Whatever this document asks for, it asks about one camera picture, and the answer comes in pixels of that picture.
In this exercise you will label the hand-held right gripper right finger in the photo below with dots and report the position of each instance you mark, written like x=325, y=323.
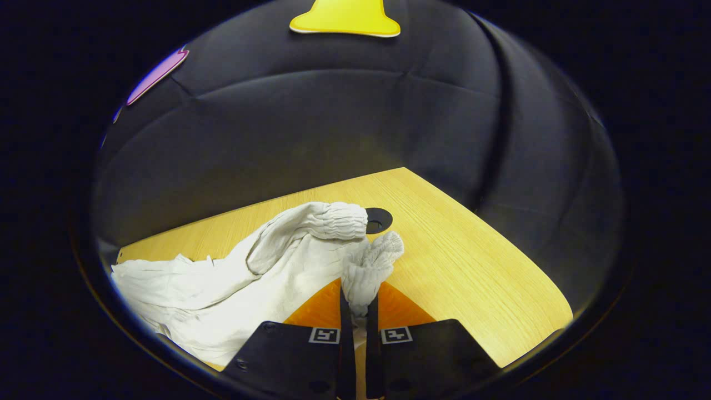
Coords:
x=373, y=361

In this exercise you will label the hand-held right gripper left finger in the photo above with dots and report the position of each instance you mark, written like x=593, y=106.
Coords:
x=347, y=355

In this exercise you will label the white jeans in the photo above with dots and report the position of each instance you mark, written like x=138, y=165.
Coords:
x=222, y=289

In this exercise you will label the black round table grommet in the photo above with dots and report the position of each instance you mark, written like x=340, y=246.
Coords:
x=377, y=220

